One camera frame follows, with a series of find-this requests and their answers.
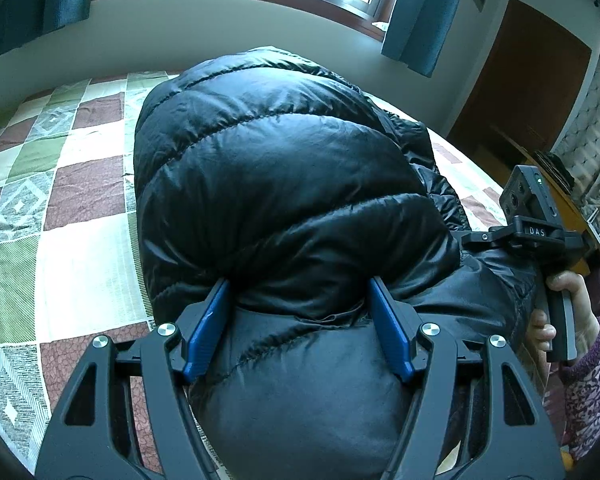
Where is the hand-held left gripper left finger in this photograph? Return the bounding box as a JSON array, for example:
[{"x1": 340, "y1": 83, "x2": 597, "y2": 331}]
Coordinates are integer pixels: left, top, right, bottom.
[{"x1": 35, "y1": 277, "x2": 231, "y2": 480}]

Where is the black down jacket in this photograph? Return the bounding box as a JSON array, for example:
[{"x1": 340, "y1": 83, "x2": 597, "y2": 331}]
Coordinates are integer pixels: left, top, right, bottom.
[{"x1": 132, "y1": 47, "x2": 541, "y2": 480}]

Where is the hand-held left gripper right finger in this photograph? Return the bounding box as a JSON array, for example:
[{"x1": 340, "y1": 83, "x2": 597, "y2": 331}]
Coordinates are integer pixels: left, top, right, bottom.
[{"x1": 367, "y1": 276, "x2": 567, "y2": 480}]

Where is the person's right forearm patterned sleeve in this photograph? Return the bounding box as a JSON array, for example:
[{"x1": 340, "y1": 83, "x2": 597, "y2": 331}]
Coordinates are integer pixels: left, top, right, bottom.
[{"x1": 560, "y1": 316, "x2": 600, "y2": 466}]

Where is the brown wooden door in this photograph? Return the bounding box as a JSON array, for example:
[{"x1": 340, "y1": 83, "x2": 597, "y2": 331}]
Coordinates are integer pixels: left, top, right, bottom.
[{"x1": 447, "y1": 0, "x2": 593, "y2": 161}]

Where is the patchwork checked bedspread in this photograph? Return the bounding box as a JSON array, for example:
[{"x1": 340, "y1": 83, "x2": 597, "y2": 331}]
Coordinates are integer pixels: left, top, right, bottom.
[{"x1": 0, "y1": 71, "x2": 526, "y2": 480}]

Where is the person's right hand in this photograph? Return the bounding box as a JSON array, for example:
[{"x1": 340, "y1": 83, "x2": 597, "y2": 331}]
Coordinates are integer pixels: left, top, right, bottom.
[{"x1": 527, "y1": 271, "x2": 600, "y2": 365}]

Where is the blue curtain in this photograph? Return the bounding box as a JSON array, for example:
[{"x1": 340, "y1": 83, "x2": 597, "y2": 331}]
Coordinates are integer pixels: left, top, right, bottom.
[
  {"x1": 380, "y1": 0, "x2": 473, "y2": 78},
  {"x1": 0, "y1": 0, "x2": 96, "y2": 63}
]

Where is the dark item on desk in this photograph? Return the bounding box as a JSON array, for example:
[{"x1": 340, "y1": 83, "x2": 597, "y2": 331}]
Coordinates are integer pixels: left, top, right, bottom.
[{"x1": 532, "y1": 151, "x2": 573, "y2": 193}]

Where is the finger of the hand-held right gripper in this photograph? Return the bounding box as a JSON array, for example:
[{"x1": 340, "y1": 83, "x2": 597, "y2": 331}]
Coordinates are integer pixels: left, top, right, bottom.
[{"x1": 460, "y1": 225, "x2": 520, "y2": 252}]

